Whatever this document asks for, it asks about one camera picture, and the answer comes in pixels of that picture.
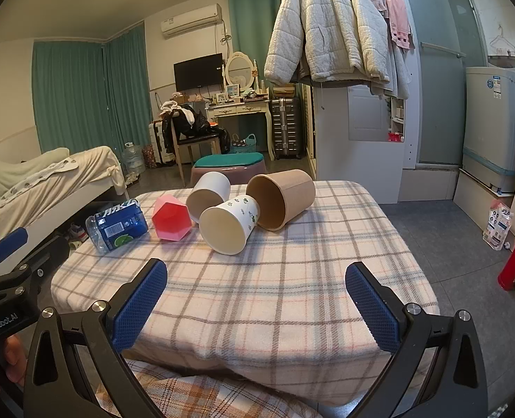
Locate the plaid tablecloth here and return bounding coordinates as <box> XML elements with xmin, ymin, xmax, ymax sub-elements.
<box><xmin>50</xmin><ymin>180</ymin><xmax>441</xmax><ymax>407</ymax></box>

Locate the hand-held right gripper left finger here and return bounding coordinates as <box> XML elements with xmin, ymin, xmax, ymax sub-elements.
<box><xmin>22</xmin><ymin>258</ymin><xmax>169</xmax><ymax>418</ymax></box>

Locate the brown paper cup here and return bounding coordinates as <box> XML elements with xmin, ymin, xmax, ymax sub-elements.
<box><xmin>245</xmin><ymin>169</ymin><xmax>317</xmax><ymax>231</ymax></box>

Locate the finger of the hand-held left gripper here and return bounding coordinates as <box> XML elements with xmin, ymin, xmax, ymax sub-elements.
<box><xmin>0</xmin><ymin>226</ymin><xmax>29</xmax><ymax>278</ymax></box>
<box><xmin>0</xmin><ymin>236</ymin><xmax>72</xmax><ymax>312</ymax></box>

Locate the blue label plastic bottle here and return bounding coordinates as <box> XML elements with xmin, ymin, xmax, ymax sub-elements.
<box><xmin>85</xmin><ymin>199</ymin><xmax>149</xmax><ymax>254</ymax></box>

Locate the wooden chair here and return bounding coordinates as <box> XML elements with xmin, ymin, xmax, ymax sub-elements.
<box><xmin>170</xmin><ymin>111</ymin><xmax>223</xmax><ymax>186</ymax></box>

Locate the teal basket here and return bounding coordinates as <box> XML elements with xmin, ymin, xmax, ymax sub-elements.
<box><xmin>230</xmin><ymin>133</ymin><xmax>258</xmax><ymax>154</ymax></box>

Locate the pink hexagonal cup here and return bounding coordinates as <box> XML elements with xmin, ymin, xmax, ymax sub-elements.
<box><xmin>152</xmin><ymin>196</ymin><xmax>194</xmax><ymax>242</ymax></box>

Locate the purple stool with green cushion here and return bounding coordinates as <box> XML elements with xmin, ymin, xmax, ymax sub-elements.
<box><xmin>190</xmin><ymin>153</ymin><xmax>266</xmax><ymax>186</ymax></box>

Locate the black television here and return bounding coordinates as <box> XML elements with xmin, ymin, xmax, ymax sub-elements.
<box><xmin>173</xmin><ymin>53</ymin><xmax>224</xmax><ymax>92</ymax></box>

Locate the white air conditioner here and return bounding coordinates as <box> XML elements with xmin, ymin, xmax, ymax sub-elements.
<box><xmin>160</xmin><ymin>3</ymin><xmax>223</xmax><ymax>38</ymax></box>

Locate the large water jug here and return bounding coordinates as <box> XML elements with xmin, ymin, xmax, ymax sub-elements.
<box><xmin>122</xmin><ymin>142</ymin><xmax>147</xmax><ymax>175</ymax></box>

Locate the plain white cup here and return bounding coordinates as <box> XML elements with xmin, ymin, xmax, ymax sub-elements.
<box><xmin>186</xmin><ymin>172</ymin><xmax>232</xmax><ymax>224</ymax></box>

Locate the oval vanity mirror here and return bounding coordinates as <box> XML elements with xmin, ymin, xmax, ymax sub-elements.
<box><xmin>224</xmin><ymin>51</ymin><xmax>258</xmax><ymax>96</ymax></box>

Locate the wire clothes hanger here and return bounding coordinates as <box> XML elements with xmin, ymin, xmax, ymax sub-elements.
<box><xmin>489</xmin><ymin>25</ymin><xmax>515</xmax><ymax>58</ymax></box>

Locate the bed with beige bedding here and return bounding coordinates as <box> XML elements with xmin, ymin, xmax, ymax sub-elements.
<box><xmin>0</xmin><ymin>146</ymin><xmax>130</xmax><ymax>251</ymax></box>

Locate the pink towel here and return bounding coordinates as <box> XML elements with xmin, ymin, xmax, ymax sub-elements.
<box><xmin>364</xmin><ymin>0</ymin><xmax>415</xmax><ymax>51</ymax></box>

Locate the wide green curtain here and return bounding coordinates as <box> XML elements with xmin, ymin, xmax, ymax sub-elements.
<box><xmin>32</xmin><ymin>24</ymin><xmax>152</xmax><ymax>156</ymax></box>

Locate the white cup with green print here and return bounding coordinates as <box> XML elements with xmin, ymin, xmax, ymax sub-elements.
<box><xmin>199</xmin><ymin>195</ymin><xmax>262</xmax><ymax>255</ymax></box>

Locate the narrow green curtain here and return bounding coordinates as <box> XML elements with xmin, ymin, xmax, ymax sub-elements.
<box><xmin>228</xmin><ymin>0</ymin><xmax>287</xmax><ymax>93</ymax></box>

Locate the white quilted jacket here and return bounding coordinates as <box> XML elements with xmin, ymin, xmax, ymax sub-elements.
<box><xmin>264</xmin><ymin>0</ymin><xmax>391</xmax><ymax>86</ymax></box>

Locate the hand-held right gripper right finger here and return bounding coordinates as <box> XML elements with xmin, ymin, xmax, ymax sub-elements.
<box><xmin>344</xmin><ymin>261</ymin><xmax>489</xmax><ymax>418</ymax></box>

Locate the white dressing table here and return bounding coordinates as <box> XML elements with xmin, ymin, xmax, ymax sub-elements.
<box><xmin>205</xmin><ymin>95</ymin><xmax>276</xmax><ymax>162</ymax></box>

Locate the white washing machine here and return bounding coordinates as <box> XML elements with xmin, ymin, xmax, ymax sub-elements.
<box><xmin>461</xmin><ymin>66</ymin><xmax>515</xmax><ymax>195</ymax></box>

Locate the person's left hand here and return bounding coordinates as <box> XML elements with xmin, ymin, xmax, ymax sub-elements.
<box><xmin>3</xmin><ymin>334</ymin><xmax>26</xmax><ymax>387</ymax></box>

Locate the frosted glass sliding door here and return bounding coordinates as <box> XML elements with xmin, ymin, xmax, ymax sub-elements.
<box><xmin>396</xmin><ymin>0</ymin><xmax>490</xmax><ymax>171</ymax></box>

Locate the white suitcase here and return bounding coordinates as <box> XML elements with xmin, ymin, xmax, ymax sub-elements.
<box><xmin>148</xmin><ymin>119</ymin><xmax>176</xmax><ymax>167</ymax></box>

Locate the pile of clothes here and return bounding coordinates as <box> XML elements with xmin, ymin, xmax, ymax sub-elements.
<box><xmin>161</xmin><ymin>100</ymin><xmax>231</xmax><ymax>154</ymax></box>

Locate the grey hanging garment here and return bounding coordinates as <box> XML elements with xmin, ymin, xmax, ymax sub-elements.
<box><xmin>369</xmin><ymin>37</ymin><xmax>411</xmax><ymax>99</ymax></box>

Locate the dark grey suitcase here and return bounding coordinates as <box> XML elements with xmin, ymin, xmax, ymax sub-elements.
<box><xmin>270</xmin><ymin>97</ymin><xmax>304</xmax><ymax>160</ymax></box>

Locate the white printed packet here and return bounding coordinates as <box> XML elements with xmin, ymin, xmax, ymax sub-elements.
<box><xmin>483</xmin><ymin>199</ymin><xmax>515</xmax><ymax>251</ymax></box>

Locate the white wardrobe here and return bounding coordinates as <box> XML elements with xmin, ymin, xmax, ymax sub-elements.
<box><xmin>310</xmin><ymin>82</ymin><xmax>407</xmax><ymax>204</ymax></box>

